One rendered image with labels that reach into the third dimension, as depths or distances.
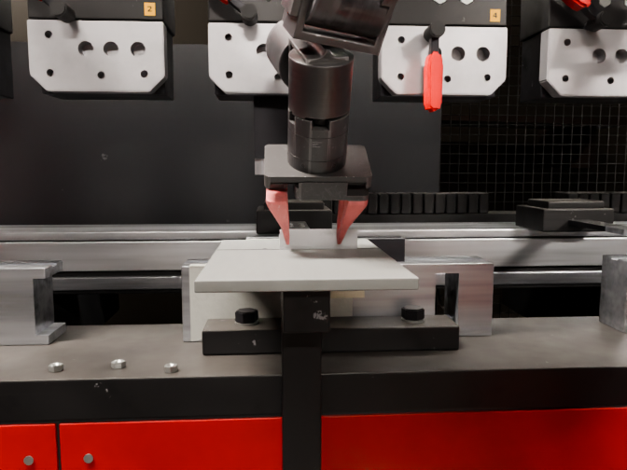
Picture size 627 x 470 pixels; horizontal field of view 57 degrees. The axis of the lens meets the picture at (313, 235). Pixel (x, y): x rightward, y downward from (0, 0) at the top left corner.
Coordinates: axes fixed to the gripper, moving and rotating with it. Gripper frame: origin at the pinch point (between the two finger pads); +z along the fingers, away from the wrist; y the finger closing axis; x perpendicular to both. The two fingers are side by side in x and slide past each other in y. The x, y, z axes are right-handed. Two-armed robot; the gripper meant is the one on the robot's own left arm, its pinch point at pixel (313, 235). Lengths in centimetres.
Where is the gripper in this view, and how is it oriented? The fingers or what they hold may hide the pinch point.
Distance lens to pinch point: 62.2
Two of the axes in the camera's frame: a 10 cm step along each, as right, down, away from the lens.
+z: -0.3, 8.1, 5.9
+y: -10.0, 0.0, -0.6
